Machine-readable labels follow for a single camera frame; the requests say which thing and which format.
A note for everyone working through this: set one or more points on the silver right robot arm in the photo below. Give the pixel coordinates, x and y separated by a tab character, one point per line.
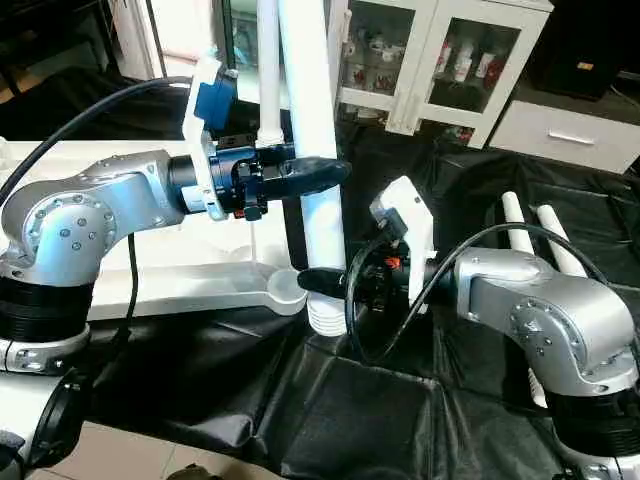
550	320

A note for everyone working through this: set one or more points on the black table mat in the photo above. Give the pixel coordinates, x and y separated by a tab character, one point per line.
330	410

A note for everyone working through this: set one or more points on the white plastic table top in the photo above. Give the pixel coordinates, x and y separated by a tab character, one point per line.
150	280

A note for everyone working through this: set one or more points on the white drawer unit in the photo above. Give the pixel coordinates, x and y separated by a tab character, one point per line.
570	135

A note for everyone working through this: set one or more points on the white plastic table leg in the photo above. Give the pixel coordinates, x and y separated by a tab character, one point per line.
312	90
268	70
515	225
560	240

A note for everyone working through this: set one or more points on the white glass door cabinet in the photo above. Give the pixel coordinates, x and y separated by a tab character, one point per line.
440	60

